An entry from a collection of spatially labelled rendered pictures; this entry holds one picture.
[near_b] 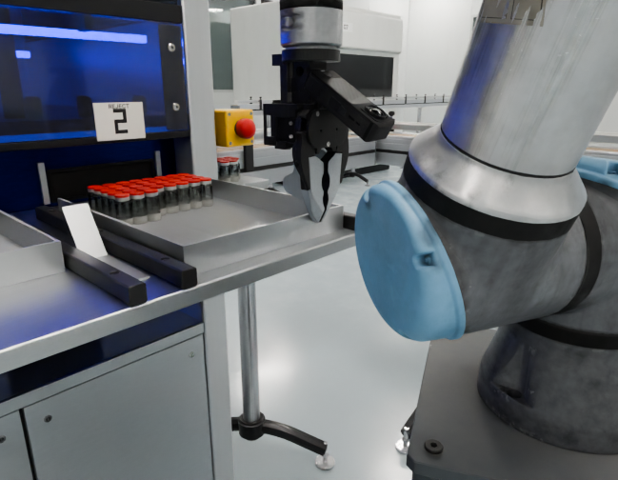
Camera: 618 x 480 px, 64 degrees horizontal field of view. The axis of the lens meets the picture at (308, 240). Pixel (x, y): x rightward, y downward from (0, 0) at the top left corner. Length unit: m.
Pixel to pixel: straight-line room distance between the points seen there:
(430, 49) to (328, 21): 9.17
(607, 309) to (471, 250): 0.16
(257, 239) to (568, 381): 0.35
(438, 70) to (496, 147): 9.36
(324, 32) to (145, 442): 0.84
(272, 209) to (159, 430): 0.55
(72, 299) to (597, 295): 0.45
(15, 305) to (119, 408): 0.54
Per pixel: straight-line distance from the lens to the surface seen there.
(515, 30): 0.29
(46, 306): 0.52
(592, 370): 0.46
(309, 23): 0.60
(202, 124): 0.98
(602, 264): 0.40
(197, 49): 0.98
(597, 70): 0.29
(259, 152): 1.21
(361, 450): 1.66
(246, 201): 0.84
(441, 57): 9.65
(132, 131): 0.90
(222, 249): 0.56
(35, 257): 0.59
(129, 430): 1.08
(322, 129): 0.61
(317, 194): 0.62
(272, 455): 1.64
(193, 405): 1.14
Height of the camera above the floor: 1.07
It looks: 17 degrees down
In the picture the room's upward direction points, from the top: straight up
